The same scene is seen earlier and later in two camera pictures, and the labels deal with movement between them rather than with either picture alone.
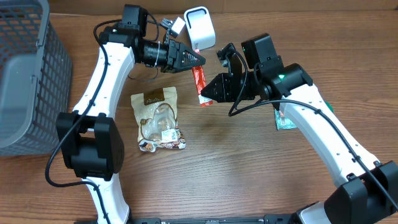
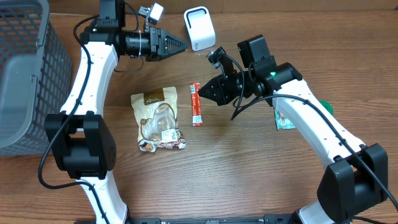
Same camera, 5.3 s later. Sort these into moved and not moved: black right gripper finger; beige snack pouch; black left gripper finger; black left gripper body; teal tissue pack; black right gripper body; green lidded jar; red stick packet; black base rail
Moved: red stick packet; black left gripper body; black left gripper finger
Not moved: beige snack pouch; green lidded jar; teal tissue pack; black right gripper finger; black base rail; black right gripper body
